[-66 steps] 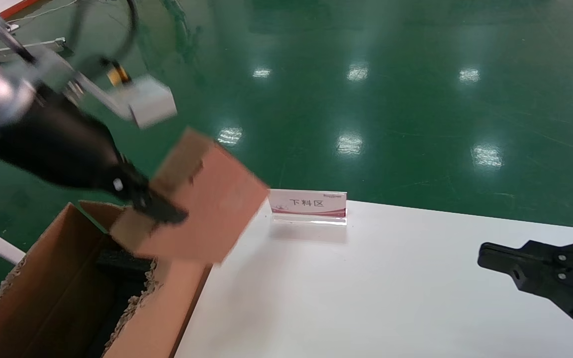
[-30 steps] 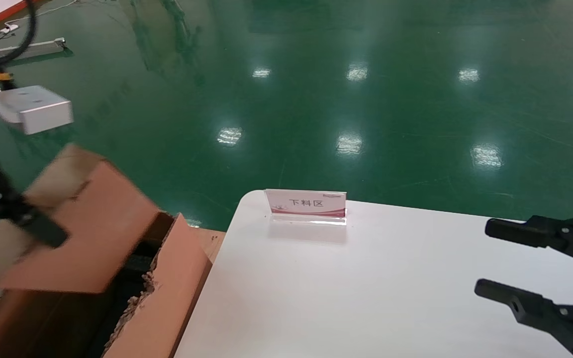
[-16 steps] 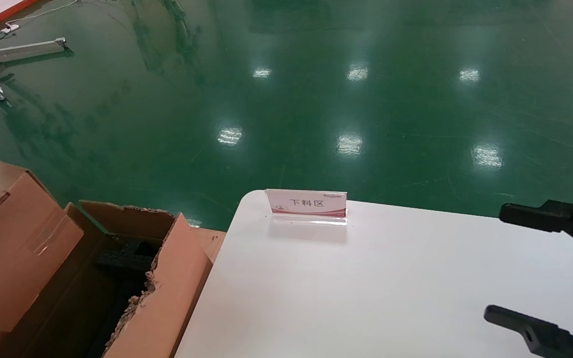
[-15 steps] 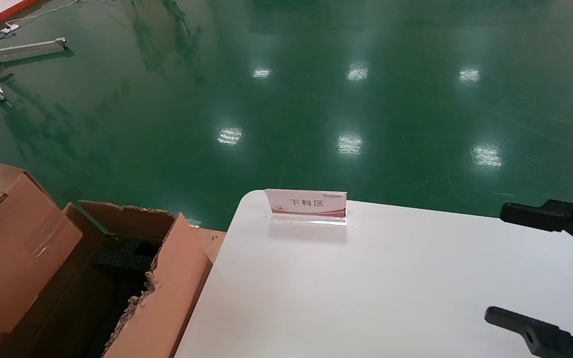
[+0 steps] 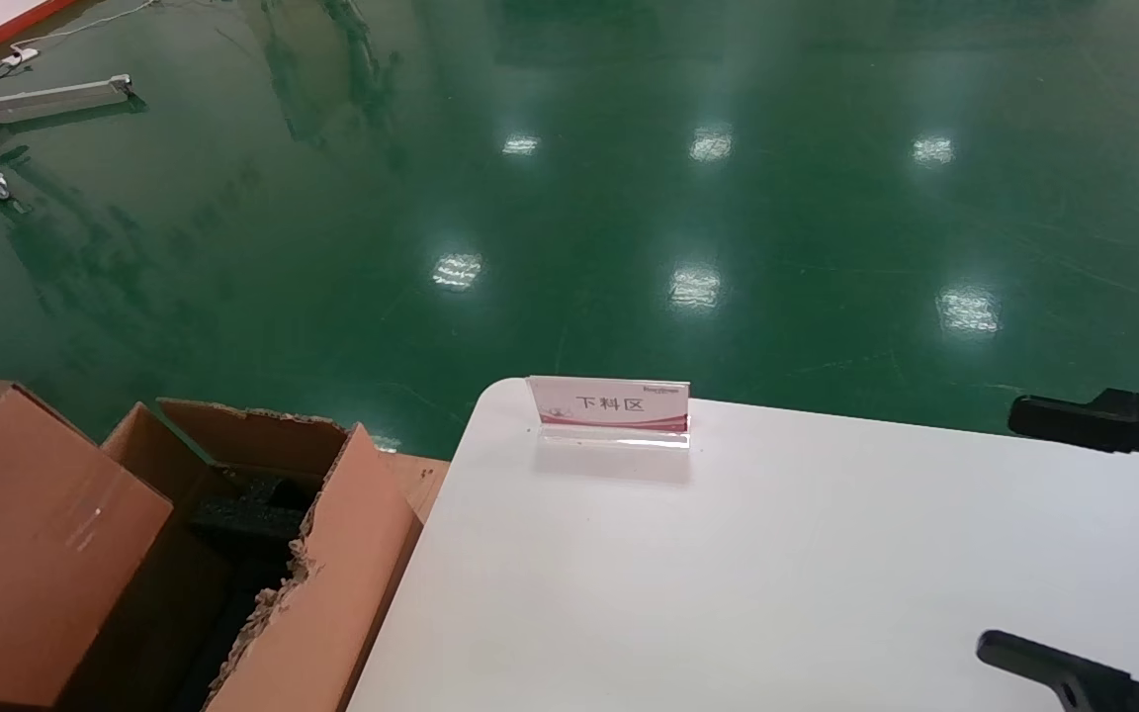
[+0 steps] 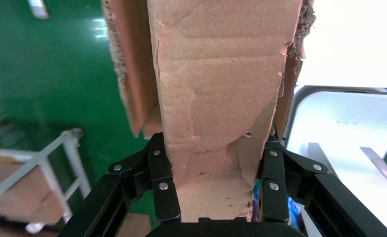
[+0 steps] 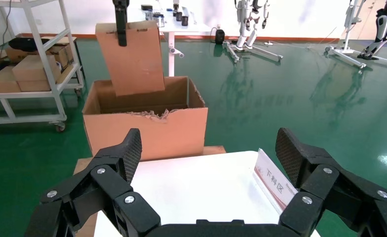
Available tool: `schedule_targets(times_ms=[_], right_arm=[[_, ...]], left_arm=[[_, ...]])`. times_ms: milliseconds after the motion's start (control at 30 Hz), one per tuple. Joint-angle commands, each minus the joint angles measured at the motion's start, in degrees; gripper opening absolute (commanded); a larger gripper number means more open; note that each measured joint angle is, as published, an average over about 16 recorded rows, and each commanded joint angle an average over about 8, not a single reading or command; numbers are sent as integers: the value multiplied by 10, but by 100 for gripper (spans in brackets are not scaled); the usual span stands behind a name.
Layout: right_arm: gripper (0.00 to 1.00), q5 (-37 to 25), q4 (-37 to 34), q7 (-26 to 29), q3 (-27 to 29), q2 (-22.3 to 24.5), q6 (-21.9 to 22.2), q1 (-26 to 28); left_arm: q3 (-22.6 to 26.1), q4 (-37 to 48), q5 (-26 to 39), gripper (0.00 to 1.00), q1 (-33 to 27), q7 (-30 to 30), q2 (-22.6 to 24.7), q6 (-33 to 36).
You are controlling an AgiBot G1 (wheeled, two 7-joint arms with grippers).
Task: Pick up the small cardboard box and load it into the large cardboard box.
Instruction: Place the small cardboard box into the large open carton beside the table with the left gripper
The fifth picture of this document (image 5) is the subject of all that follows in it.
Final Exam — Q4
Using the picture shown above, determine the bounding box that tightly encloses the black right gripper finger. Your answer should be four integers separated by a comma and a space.
976, 630, 1139, 712
1008, 389, 1139, 495

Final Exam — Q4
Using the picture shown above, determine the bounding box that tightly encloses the small cardboard box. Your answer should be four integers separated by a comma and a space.
0, 366, 175, 711

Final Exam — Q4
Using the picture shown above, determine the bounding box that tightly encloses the open brown cardboard box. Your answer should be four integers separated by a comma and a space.
65, 398, 424, 712

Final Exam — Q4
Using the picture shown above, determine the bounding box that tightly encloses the acrylic sign with red stripe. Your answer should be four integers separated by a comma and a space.
527, 376, 691, 452

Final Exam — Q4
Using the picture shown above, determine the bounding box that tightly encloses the black foam insert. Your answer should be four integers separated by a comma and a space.
189, 468, 325, 543

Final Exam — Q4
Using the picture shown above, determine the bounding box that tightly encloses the long grey stand base bar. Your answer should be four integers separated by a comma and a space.
0, 74, 135, 125

